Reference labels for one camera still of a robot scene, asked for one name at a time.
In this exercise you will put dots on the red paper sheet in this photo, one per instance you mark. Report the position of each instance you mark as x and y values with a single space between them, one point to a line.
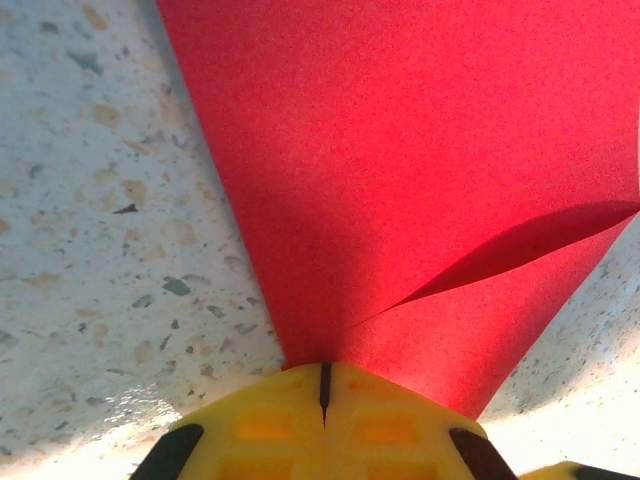
400 150

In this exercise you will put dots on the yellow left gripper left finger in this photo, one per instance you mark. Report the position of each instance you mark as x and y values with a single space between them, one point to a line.
260 430

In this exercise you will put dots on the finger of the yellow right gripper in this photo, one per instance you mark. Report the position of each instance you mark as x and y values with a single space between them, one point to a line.
590 472

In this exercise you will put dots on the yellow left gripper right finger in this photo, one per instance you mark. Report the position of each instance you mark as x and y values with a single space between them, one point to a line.
400 435

